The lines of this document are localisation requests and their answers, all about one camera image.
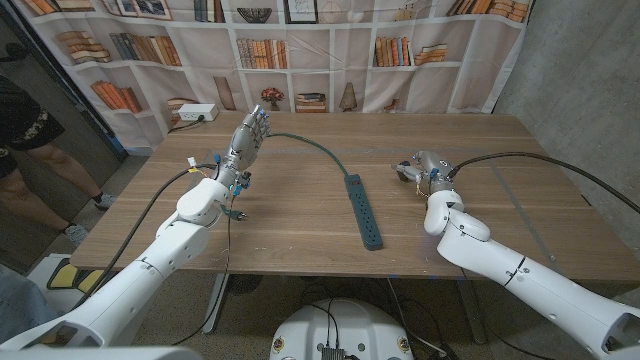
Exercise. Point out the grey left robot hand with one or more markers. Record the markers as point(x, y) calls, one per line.
point(247, 140)

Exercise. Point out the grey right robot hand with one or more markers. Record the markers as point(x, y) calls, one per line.
point(432, 165)

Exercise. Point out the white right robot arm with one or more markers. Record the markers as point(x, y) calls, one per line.
point(500, 265)

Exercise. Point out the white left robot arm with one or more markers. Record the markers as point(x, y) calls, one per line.
point(150, 265)

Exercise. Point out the green power strip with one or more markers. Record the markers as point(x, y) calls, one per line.
point(364, 212)

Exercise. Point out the printed bookshelf backdrop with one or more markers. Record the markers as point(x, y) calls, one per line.
point(350, 50)

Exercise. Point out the dark ribbed round object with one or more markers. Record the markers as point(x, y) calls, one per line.
point(245, 284)

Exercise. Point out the grey table leg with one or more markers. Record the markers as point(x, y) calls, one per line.
point(216, 300)
point(471, 310)

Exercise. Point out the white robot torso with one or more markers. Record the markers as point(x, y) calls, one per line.
point(350, 330)

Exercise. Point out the person in black shorts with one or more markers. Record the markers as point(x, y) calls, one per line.
point(30, 125)

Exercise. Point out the white yellow floor object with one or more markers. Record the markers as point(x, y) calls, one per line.
point(65, 277)

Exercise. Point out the white wall outlet box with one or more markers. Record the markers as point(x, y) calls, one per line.
point(197, 111)

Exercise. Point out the dark metal door frame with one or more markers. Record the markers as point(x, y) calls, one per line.
point(80, 106)

